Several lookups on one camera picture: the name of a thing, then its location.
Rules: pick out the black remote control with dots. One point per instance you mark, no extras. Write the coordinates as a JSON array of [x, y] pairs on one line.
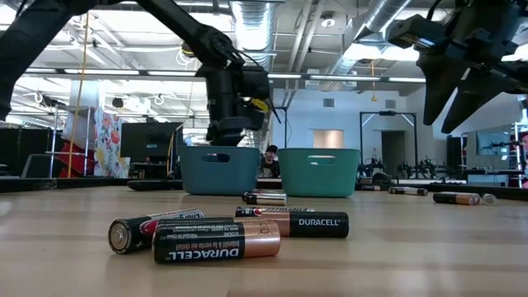
[[152, 185]]

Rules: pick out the black monitor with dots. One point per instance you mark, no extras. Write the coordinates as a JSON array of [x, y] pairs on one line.
[[150, 142]]

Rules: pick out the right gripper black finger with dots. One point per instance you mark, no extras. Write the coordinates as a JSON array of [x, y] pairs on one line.
[[441, 82], [478, 95]]

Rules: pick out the floral banner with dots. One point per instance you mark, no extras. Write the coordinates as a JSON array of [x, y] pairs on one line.
[[108, 140]]

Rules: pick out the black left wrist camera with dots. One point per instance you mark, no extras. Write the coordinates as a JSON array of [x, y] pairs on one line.
[[256, 84]]

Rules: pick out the blue plastic bin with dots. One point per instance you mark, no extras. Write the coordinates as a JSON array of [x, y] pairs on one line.
[[218, 177]]

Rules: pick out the smooth silver ceiling duct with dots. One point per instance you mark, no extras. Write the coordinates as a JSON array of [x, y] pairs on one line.
[[379, 16]]

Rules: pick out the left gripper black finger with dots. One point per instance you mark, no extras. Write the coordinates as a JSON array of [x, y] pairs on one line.
[[249, 130], [218, 134]]

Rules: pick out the green plastic bin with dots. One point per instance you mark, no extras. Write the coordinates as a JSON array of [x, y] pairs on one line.
[[317, 177]]

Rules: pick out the black background robot arms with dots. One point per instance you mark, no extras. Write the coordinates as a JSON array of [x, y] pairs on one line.
[[412, 169]]

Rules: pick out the yellow tape tag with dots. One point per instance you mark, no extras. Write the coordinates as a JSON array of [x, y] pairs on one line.
[[260, 105]]

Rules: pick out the metal rack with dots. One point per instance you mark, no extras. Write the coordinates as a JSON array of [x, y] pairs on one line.
[[55, 140]]

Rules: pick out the ribbed silver ceiling duct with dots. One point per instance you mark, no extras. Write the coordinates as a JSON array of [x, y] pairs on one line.
[[253, 29]]

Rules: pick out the person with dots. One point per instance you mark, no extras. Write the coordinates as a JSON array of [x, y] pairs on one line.
[[270, 158]]

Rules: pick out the red object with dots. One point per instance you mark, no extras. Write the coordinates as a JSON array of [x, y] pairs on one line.
[[76, 158]]

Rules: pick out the wall screen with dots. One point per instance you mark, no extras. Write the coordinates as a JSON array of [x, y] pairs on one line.
[[493, 143]]

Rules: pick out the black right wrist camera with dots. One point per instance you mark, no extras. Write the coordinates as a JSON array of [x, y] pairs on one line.
[[412, 33]]

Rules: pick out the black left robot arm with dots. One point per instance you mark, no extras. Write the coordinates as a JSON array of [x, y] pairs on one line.
[[24, 41]]

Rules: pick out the long ceiling light strip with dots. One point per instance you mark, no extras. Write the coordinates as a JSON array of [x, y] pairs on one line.
[[103, 72]]

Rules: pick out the black cabinet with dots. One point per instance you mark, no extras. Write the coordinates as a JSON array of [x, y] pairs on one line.
[[16, 148]]

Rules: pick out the black ceiling speaker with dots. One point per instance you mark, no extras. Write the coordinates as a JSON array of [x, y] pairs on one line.
[[186, 50], [117, 102]]

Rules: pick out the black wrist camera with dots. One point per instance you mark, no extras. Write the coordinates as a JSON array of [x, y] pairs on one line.
[[256, 84], [412, 33]]

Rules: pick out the black aluminium table frame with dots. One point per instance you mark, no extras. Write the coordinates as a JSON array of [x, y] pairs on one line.
[[82, 182]]

